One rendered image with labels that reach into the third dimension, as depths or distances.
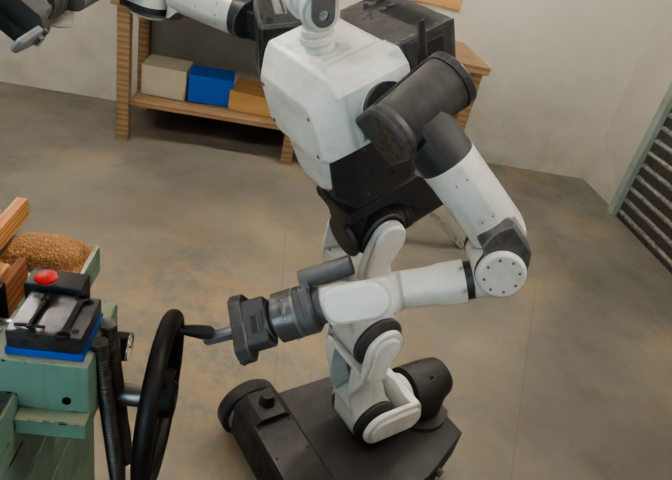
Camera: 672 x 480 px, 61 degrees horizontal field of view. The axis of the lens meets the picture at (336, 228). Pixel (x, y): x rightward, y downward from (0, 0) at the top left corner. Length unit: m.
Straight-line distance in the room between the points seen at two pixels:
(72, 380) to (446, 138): 0.62
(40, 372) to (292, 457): 1.00
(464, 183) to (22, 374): 0.67
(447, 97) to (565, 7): 3.63
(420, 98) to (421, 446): 1.29
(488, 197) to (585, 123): 3.95
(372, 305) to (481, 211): 0.23
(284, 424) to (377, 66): 1.18
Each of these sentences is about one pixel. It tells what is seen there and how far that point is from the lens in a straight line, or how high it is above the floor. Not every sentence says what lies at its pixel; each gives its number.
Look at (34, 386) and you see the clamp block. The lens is 0.90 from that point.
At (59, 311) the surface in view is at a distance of 0.88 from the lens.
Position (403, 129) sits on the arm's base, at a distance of 0.82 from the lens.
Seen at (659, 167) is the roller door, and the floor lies 0.46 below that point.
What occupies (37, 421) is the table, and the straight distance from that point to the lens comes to 0.92.
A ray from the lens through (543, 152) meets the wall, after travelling 4.78.
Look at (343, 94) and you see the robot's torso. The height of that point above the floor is 1.30.
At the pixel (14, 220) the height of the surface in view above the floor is 0.93.
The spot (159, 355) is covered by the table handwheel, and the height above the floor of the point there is 0.95.
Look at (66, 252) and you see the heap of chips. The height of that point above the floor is 0.93.
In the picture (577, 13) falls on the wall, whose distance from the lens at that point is 4.51.
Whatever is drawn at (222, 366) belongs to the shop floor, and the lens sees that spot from 2.21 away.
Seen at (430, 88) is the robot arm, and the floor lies 1.35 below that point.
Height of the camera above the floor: 1.56
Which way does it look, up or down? 30 degrees down
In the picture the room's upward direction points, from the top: 13 degrees clockwise
